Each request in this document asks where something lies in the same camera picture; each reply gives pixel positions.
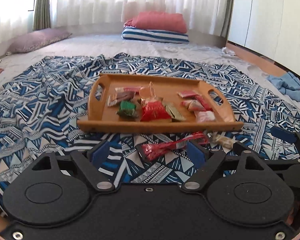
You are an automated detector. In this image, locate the green drape curtain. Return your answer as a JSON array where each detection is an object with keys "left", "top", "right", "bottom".
[
  {"left": 33, "top": 0, "right": 51, "bottom": 31},
  {"left": 221, "top": 0, "right": 234, "bottom": 38}
]

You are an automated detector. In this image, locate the person's right hand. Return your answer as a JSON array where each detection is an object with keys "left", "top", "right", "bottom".
[{"left": 286, "top": 201, "right": 300, "bottom": 232}]

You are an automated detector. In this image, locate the wooden serving tray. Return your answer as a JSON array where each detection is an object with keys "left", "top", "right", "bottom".
[{"left": 77, "top": 74, "right": 243, "bottom": 134}]

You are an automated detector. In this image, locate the crumpled white tissue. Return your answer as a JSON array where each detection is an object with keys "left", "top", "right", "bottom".
[{"left": 222, "top": 47, "right": 236, "bottom": 56}]

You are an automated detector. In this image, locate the long red snack bar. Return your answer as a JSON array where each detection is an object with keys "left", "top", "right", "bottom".
[{"left": 115, "top": 86, "right": 142, "bottom": 94}]

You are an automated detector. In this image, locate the white sheer curtain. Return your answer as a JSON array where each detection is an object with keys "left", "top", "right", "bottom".
[{"left": 0, "top": 0, "right": 226, "bottom": 44}]

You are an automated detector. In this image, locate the dark red long packet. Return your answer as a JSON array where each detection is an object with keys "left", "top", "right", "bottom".
[{"left": 136, "top": 132, "right": 209, "bottom": 161}]

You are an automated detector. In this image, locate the pink red pillow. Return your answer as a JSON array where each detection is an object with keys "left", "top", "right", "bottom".
[{"left": 124, "top": 11, "right": 187, "bottom": 34}]

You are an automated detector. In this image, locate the light blue cloth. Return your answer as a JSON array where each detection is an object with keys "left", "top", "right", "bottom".
[{"left": 267, "top": 72, "right": 300, "bottom": 103}]

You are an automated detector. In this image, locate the white pink pastry packet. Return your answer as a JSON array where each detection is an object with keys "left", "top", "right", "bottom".
[{"left": 194, "top": 111, "right": 216, "bottom": 123}]

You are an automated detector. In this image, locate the blue white striped cushion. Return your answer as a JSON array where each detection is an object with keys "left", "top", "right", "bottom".
[{"left": 122, "top": 27, "right": 189, "bottom": 43}]

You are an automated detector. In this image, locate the white wardrobe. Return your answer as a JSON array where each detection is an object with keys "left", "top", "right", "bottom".
[{"left": 228, "top": 0, "right": 300, "bottom": 74}]

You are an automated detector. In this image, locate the small red snack packet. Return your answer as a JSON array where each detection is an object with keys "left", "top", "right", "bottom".
[{"left": 194, "top": 95, "right": 213, "bottom": 111}]

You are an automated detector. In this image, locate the red square snack packet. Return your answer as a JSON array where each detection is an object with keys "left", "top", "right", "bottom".
[{"left": 177, "top": 90, "right": 199, "bottom": 98}]

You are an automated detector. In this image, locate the brown almond chocolate packet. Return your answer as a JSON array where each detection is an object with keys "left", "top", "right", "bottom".
[{"left": 107, "top": 92, "right": 135, "bottom": 107}]

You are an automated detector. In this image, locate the red Marth snack bag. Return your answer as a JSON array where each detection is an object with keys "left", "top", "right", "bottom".
[{"left": 140, "top": 99, "right": 172, "bottom": 122}]

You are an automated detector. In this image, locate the blue patterned blanket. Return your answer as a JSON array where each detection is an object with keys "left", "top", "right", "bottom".
[{"left": 0, "top": 53, "right": 300, "bottom": 216}]

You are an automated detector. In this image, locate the olive gold snack packet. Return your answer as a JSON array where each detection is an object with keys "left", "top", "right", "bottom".
[{"left": 162, "top": 101, "right": 186, "bottom": 122}]

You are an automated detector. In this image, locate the jelly cup with lid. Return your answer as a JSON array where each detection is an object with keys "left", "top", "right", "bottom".
[{"left": 139, "top": 82, "right": 157, "bottom": 104}]

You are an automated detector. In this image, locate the purple floral pillow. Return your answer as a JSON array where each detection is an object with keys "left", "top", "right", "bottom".
[{"left": 6, "top": 28, "right": 72, "bottom": 55}]

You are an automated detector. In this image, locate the green drape curtain right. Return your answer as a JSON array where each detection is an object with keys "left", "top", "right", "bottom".
[{"left": 221, "top": 0, "right": 234, "bottom": 38}]

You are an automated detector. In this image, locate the green snack packet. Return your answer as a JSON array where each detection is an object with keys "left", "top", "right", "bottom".
[{"left": 117, "top": 101, "right": 138, "bottom": 118}]

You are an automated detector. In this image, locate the green drape curtain left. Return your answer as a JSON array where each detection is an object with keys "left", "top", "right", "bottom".
[{"left": 33, "top": 0, "right": 51, "bottom": 31}]

